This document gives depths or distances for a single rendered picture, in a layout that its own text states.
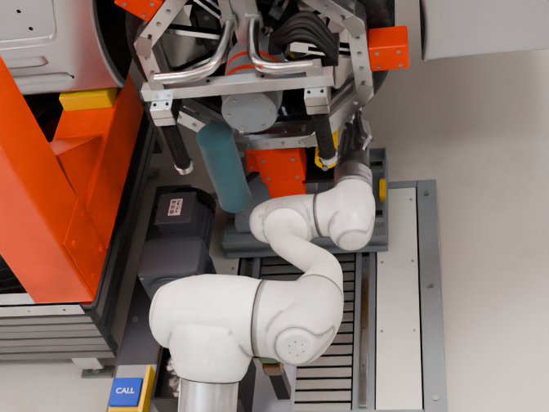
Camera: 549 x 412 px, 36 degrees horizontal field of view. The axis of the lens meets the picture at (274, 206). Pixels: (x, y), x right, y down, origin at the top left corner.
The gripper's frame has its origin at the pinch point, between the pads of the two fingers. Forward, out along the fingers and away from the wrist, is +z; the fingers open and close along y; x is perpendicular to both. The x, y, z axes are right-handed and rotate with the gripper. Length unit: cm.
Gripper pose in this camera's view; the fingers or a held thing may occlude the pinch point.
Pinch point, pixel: (355, 113)
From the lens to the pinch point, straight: 219.3
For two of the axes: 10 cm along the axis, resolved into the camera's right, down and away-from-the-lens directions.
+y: 5.6, -4.9, -6.7
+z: 0.8, -7.7, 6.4
